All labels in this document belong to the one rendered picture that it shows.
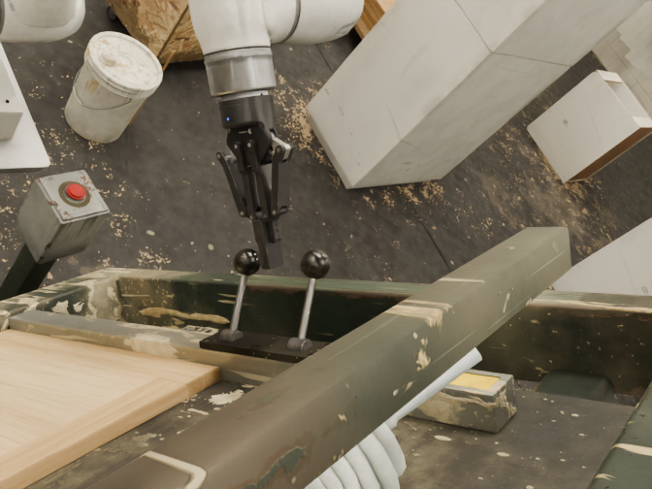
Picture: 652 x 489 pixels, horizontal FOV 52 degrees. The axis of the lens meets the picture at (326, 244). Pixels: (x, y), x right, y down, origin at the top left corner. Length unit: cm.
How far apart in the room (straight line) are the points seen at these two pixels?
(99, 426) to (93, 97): 211
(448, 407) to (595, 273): 391
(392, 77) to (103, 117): 142
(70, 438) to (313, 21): 61
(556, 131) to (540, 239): 561
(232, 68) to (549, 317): 51
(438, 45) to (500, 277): 308
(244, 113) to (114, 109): 195
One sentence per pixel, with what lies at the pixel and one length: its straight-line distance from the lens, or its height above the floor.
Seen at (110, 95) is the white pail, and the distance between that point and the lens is 277.
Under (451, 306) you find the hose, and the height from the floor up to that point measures 196.
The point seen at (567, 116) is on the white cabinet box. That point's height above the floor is 33.
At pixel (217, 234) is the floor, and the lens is 295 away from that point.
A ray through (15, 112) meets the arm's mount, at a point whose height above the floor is 85.
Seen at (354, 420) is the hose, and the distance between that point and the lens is 18.
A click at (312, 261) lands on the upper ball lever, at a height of 155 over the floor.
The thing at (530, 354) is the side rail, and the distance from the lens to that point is 92.
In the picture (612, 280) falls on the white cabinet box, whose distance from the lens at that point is 455.
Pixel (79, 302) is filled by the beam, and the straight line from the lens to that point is 143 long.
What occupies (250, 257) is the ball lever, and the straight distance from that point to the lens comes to 90.
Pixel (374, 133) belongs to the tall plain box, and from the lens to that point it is 351.
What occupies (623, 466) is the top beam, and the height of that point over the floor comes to 187.
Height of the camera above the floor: 208
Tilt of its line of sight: 39 degrees down
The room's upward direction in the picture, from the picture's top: 48 degrees clockwise
